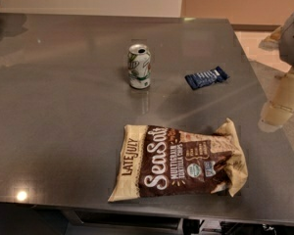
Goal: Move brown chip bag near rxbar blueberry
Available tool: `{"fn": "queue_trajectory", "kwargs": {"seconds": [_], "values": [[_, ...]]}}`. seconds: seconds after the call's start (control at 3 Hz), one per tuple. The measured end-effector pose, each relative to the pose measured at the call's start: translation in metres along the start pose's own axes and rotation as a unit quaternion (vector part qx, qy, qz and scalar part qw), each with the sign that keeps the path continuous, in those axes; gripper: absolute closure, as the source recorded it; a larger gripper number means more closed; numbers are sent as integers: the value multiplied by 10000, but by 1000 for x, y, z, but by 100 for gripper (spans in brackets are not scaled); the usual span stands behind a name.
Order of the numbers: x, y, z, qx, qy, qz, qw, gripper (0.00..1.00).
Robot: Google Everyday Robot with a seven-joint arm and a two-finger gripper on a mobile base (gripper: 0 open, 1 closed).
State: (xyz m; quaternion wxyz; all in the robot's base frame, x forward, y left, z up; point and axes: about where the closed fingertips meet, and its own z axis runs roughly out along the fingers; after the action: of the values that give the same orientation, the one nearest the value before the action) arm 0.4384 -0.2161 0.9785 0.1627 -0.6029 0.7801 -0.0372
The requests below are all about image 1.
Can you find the brown Late July chip bag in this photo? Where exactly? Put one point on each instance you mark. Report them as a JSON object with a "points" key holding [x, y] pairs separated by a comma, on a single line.
{"points": [[162, 161]]}

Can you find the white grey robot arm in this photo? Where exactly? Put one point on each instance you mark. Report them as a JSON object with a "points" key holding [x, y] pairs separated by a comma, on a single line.
{"points": [[280, 108]]}

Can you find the blue rxbar blueberry wrapper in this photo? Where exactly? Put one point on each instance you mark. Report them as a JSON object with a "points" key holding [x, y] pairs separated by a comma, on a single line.
{"points": [[206, 78]]}

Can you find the white green soda can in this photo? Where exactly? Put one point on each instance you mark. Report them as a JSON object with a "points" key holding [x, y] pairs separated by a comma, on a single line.
{"points": [[139, 68]]}

